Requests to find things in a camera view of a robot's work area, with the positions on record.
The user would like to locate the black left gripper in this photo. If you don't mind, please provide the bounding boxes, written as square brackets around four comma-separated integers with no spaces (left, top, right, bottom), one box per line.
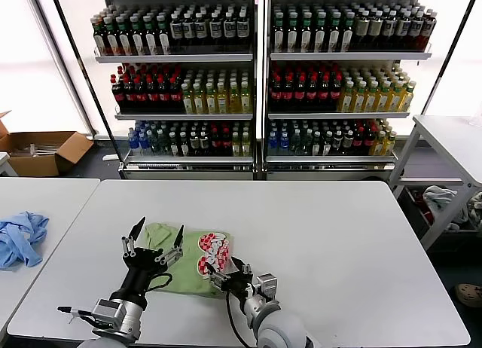
[112,216,186,300]

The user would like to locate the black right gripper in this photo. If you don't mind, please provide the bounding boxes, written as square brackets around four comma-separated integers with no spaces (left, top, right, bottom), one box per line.
[207,256,257,296]

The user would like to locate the light green printed t-shirt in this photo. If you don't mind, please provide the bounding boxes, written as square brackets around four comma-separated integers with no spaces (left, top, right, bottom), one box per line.
[145,221,236,298]

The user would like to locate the green tinted water bottle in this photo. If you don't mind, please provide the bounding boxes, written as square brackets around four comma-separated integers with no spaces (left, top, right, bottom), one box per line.
[289,127,301,156]
[158,127,170,157]
[148,127,160,157]
[300,127,312,156]

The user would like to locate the small dark bottle white label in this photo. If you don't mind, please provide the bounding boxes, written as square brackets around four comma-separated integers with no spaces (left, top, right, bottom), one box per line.
[310,127,322,156]
[178,127,191,157]
[168,127,180,157]
[321,127,333,156]

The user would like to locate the blue drink bottle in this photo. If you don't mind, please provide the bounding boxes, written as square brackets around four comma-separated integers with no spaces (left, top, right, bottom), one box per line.
[137,127,149,157]
[126,127,139,157]
[266,127,279,156]
[277,127,290,156]

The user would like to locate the dark bottle black-white label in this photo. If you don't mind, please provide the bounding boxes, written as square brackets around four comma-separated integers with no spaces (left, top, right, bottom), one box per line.
[195,11,210,55]
[222,11,237,55]
[331,126,343,156]
[407,9,423,51]
[342,126,354,156]
[199,127,211,157]
[168,11,184,55]
[182,11,197,55]
[188,127,200,157]
[236,11,251,55]
[394,9,410,51]
[209,11,224,55]

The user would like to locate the red-cap cola bottle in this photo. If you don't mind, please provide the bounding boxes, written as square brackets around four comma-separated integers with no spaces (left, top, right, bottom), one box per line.
[209,124,221,157]
[157,75,170,114]
[317,73,331,112]
[270,73,283,112]
[363,124,375,156]
[352,124,365,156]
[329,73,343,112]
[145,75,159,114]
[282,73,295,112]
[123,75,137,114]
[220,124,232,157]
[294,73,307,112]
[305,73,319,112]
[134,75,148,114]
[110,73,126,114]
[168,75,182,114]

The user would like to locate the open brown cardboard box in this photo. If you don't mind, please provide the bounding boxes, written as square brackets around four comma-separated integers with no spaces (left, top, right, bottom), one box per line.
[0,110,94,178]

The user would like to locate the crumpled light blue garment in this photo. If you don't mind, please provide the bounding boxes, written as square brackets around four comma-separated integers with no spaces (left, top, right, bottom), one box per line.
[0,211,50,272]

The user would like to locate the white packing material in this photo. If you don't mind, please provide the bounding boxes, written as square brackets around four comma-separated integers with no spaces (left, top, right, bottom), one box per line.
[9,143,63,159]

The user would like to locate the grey metal shelving unit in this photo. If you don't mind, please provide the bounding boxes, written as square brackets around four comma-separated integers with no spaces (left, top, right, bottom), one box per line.
[261,0,434,182]
[71,0,259,182]

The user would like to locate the dark red garment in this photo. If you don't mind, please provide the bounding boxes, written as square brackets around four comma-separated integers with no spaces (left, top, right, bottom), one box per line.
[410,189,430,221]

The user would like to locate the green-cap dark tea bottle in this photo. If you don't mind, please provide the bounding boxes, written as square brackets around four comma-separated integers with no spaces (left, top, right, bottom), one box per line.
[271,9,285,53]
[327,9,342,53]
[313,9,328,53]
[155,14,170,56]
[299,9,313,53]
[115,16,131,56]
[142,14,157,56]
[340,11,355,52]
[129,15,144,56]
[103,17,118,56]
[285,9,300,53]

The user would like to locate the reddish tea bottle white label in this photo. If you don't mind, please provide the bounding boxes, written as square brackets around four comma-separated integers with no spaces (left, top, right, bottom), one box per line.
[92,19,106,56]

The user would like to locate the grey-white cloth pile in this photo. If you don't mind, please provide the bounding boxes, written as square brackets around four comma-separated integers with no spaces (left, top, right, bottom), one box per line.
[421,184,459,228]

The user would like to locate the brown clog shoe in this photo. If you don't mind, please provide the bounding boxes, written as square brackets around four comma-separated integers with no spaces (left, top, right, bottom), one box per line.
[454,282,482,307]

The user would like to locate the grey patterned cloth pile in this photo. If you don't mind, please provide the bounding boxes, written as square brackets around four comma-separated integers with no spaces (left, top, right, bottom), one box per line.
[466,191,482,223]

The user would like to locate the dark bottle beige label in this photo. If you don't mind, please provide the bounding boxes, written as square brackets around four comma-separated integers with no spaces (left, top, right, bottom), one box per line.
[368,9,383,51]
[353,9,370,51]
[381,9,396,51]

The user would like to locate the reddish drink bottle white label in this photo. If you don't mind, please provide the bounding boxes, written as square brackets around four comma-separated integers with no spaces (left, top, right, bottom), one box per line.
[420,9,438,51]

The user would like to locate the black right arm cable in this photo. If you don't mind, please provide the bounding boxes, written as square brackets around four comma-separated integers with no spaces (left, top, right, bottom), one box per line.
[224,291,257,347]

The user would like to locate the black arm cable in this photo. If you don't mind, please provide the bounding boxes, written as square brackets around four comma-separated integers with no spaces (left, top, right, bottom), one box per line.
[224,291,257,347]
[56,305,95,328]

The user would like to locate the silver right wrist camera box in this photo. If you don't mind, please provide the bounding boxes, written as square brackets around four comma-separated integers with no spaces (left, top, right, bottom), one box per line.
[256,273,279,300]

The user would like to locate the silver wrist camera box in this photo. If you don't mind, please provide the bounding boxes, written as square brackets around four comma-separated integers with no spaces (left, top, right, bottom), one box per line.
[91,298,125,328]
[256,273,279,300]

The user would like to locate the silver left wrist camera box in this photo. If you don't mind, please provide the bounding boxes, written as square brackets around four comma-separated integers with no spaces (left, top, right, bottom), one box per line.
[91,298,125,328]

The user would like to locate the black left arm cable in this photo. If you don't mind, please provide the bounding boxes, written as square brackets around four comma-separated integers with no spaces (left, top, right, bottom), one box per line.
[56,305,95,328]

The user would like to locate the black slanted frame pole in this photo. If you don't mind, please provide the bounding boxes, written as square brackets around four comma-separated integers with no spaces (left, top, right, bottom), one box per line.
[419,0,478,114]
[48,0,121,164]

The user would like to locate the white metal-frame side table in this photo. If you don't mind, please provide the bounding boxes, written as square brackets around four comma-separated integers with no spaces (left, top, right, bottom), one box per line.
[387,113,482,251]

